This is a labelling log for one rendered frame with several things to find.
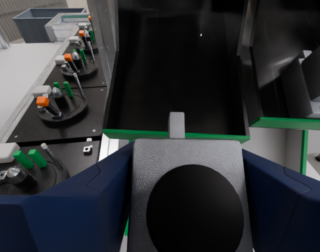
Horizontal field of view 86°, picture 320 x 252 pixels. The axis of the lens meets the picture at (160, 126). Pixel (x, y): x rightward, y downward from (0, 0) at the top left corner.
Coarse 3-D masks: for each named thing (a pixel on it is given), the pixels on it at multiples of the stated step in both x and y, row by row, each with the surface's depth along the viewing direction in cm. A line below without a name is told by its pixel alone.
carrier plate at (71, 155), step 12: (48, 144) 44; (60, 144) 44; (72, 144) 44; (84, 144) 44; (96, 144) 44; (60, 156) 41; (72, 156) 41; (84, 156) 41; (96, 156) 41; (0, 168) 39; (72, 168) 39; (84, 168) 39
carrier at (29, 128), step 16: (64, 96) 50; (80, 96) 55; (96, 96) 58; (32, 112) 52; (48, 112) 49; (64, 112) 49; (80, 112) 50; (96, 112) 52; (16, 128) 47; (32, 128) 47; (48, 128) 48; (64, 128) 48; (80, 128) 48; (96, 128) 48; (32, 144) 45
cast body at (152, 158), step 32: (160, 160) 6; (192, 160) 6; (224, 160) 6; (160, 192) 5; (192, 192) 5; (224, 192) 5; (128, 224) 6; (160, 224) 5; (192, 224) 5; (224, 224) 5
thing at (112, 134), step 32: (128, 0) 21; (160, 0) 23; (192, 0) 23; (224, 0) 22; (128, 32) 22; (160, 32) 22; (192, 32) 22; (224, 32) 22; (128, 64) 20; (160, 64) 20; (192, 64) 20; (224, 64) 20; (128, 96) 19; (160, 96) 19; (192, 96) 19; (224, 96) 18; (128, 128) 17; (160, 128) 17; (192, 128) 17; (224, 128) 17
